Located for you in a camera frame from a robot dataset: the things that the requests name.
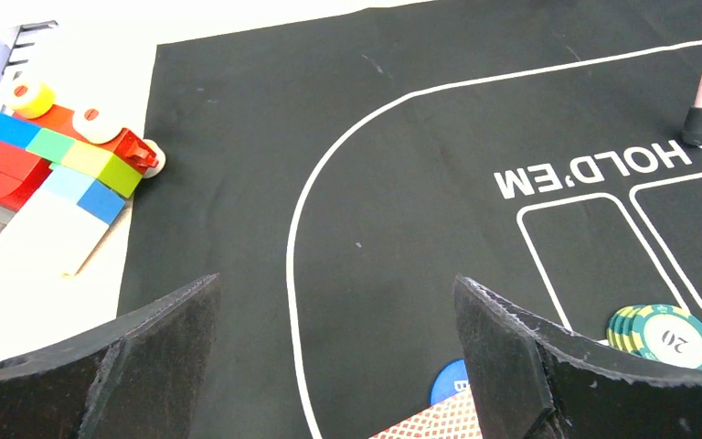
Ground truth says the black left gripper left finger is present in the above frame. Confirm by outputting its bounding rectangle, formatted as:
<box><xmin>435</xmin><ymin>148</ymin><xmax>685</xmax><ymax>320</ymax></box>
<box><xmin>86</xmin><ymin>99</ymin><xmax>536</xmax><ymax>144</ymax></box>
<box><xmin>0</xmin><ymin>274</ymin><xmax>221</xmax><ymax>438</ymax></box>

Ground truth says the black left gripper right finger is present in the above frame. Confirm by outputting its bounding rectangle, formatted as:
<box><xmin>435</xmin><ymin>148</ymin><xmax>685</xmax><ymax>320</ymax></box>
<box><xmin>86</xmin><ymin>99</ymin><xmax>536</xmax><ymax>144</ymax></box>
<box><xmin>453</xmin><ymin>276</ymin><xmax>702</xmax><ymax>438</ymax></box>

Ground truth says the blue small blind button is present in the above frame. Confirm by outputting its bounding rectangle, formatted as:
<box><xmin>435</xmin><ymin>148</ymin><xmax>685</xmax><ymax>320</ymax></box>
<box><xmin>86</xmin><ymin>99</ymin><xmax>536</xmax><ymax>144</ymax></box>
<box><xmin>429</xmin><ymin>359</ymin><xmax>470</xmax><ymax>406</ymax></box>

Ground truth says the single playing card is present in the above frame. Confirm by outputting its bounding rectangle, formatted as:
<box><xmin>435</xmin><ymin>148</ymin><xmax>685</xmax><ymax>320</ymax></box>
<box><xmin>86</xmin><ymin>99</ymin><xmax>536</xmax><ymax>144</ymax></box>
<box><xmin>373</xmin><ymin>390</ymin><xmax>482</xmax><ymax>439</ymax></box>

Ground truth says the single green poker chip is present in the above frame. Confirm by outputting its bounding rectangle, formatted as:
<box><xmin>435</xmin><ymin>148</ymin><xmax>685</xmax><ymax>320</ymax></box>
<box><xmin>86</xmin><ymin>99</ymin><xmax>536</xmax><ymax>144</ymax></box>
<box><xmin>605</xmin><ymin>304</ymin><xmax>702</xmax><ymax>370</ymax></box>

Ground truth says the colourful toy block stack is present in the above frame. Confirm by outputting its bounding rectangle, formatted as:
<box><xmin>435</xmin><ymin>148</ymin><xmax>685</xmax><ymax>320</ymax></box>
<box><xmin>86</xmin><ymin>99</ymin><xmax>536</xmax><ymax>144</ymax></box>
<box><xmin>0</xmin><ymin>77</ymin><xmax>166</xmax><ymax>275</ymax></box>

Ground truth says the black poker table mat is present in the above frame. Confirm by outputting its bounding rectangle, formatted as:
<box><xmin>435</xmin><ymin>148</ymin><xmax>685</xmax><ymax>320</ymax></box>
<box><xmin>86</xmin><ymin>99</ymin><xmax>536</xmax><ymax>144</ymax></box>
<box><xmin>119</xmin><ymin>1</ymin><xmax>702</xmax><ymax>438</ymax></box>

